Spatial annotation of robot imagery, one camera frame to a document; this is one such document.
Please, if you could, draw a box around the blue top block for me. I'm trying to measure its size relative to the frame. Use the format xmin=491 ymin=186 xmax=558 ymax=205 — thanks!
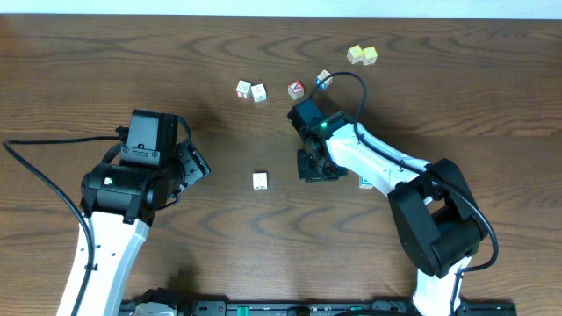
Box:
xmin=359 ymin=176 xmax=374 ymax=190

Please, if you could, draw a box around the white block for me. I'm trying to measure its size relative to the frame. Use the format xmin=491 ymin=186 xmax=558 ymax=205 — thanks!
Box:
xmin=252 ymin=172 xmax=268 ymax=190
xmin=250 ymin=83 xmax=267 ymax=103

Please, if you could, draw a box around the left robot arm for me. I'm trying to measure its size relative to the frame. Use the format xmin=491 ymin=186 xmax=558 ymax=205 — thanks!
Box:
xmin=57 ymin=110 xmax=211 ymax=315

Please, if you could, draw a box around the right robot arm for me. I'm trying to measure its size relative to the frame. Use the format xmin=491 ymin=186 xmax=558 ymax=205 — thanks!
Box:
xmin=287 ymin=99 xmax=495 ymax=315

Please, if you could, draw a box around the red letter A block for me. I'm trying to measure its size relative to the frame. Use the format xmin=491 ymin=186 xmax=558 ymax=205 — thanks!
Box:
xmin=288 ymin=80 xmax=305 ymax=100

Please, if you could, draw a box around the white block beside red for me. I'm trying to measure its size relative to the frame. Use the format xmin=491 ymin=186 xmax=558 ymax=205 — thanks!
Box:
xmin=250 ymin=83 xmax=267 ymax=103

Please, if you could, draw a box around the blue sided letter block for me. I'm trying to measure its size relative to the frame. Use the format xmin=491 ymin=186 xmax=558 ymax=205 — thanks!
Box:
xmin=316 ymin=69 xmax=334 ymax=90

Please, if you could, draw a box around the red number block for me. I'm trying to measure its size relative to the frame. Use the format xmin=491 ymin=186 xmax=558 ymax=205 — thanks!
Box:
xmin=235 ymin=80 xmax=252 ymax=99

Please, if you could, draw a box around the pale yellow block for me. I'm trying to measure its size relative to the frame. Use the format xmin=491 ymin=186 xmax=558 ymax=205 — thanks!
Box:
xmin=347 ymin=45 xmax=364 ymax=64

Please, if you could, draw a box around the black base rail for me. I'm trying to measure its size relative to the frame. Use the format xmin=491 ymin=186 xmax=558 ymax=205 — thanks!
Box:
xmin=118 ymin=298 xmax=518 ymax=316

